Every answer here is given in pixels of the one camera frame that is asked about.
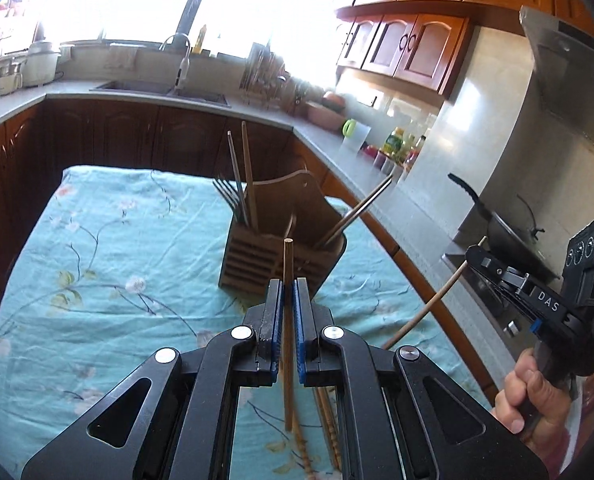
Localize light wooden chopstick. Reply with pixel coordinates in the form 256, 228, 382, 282
381, 249, 466, 350

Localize wooden utensil holder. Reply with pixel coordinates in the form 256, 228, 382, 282
218, 170, 347, 298

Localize steel range hood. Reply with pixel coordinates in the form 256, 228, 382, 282
520, 6, 594, 148

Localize person's right hand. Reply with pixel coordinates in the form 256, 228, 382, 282
491, 349, 572, 460

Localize green label drink bottle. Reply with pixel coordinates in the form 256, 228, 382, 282
382, 127, 404, 157

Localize grey metal chopstick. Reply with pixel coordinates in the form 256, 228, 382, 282
227, 130, 250, 228

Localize chrome kitchen faucet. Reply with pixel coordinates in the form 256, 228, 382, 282
157, 32, 193, 90

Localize patterned wooden chopstick on table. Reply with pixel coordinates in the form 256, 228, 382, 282
282, 237, 295, 432

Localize green handled white pitcher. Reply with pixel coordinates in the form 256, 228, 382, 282
341, 119, 371, 152

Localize white rice cooker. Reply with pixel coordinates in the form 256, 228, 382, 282
21, 40, 60, 88

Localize dish drying rack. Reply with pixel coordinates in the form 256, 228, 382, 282
239, 42, 294, 110

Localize pink plastic basin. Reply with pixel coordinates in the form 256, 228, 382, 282
306, 101, 346, 131

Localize teal floral tablecloth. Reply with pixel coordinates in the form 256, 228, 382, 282
0, 164, 494, 480

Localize wooden upper cabinets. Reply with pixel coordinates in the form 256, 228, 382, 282
336, 0, 594, 96

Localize steel kitchen sink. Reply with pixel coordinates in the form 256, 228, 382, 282
95, 80, 230, 107

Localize black wok with handle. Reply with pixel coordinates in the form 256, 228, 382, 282
448, 172, 558, 284

